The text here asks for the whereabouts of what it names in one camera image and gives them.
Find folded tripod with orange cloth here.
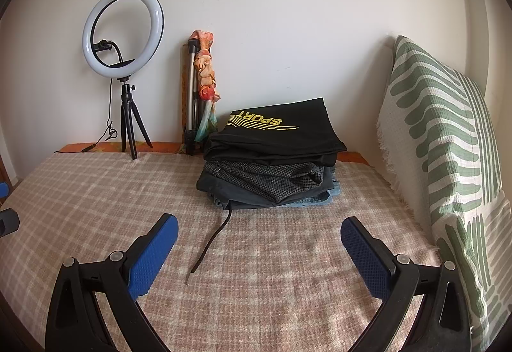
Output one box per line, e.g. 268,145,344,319
181,30,221,143

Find grey checked pants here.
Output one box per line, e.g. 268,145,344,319
199,160,334,204

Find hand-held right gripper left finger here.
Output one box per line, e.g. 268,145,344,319
45,213,179,352

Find white ring light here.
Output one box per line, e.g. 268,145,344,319
82,0,165,81

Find green white patterned pillow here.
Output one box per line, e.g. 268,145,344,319
375,35,512,352

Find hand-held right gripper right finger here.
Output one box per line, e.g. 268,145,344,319
340,216,473,352

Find folded silver tripod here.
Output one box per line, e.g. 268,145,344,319
182,37,209,154

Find black mini tripod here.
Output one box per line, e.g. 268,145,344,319
118,77,154,160

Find dark grey pants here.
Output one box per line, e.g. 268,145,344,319
196,166,334,210

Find black ring light cable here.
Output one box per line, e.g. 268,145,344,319
54,78,121,154

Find blue jeans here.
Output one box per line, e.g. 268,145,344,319
212,182,342,209

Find black drawstring cord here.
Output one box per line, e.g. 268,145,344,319
187,207,233,284

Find beige plaid blanket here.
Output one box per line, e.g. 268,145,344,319
0,150,444,352

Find black pants with yellow stripes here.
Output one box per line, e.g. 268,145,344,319
203,97,348,166

